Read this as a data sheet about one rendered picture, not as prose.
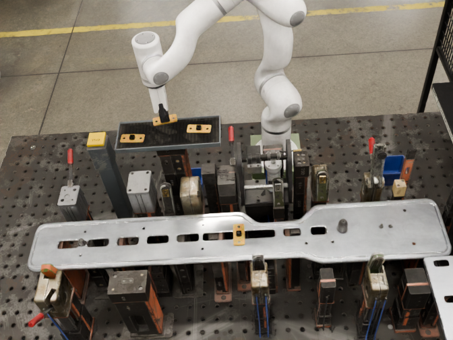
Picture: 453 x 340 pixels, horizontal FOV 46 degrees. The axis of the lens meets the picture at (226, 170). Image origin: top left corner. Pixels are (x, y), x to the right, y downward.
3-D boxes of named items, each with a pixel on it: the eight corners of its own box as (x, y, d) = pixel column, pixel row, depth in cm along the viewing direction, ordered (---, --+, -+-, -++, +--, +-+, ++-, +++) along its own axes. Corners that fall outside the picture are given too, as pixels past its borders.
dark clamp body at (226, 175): (221, 250, 208) (211, 190, 179) (221, 222, 217) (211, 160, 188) (248, 249, 208) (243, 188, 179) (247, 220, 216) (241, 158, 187)
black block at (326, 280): (313, 334, 183) (317, 294, 161) (310, 305, 190) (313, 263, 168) (337, 333, 183) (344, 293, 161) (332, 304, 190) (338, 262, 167)
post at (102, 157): (115, 221, 221) (85, 150, 188) (118, 206, 226) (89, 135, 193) (133, 220, 221) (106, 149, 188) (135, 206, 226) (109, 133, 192)
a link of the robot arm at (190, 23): (239, 30, 155) (160, 95, 160) (219, 4, 165) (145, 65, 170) (224, 11, 148) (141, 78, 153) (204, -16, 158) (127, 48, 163)
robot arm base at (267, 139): (255, 135, 234) (254, 106, 219) (298, 137, 232) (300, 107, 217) (251, 169, 222) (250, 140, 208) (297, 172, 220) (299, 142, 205)
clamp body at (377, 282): (353, 344, 180) (365, 296, 153) (348, 311, 187) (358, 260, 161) (380, 343, 179) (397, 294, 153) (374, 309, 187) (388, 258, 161)
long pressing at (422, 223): (23, 279, 173) (21, 277, 172) (38, 222, 188) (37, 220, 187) (454, 257, 165) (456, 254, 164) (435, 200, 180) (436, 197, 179)
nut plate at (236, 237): (245, 245, 173) (245, 243, 172) (233, 245, 174) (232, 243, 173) (244, 224, 179) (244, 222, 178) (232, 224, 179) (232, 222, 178)
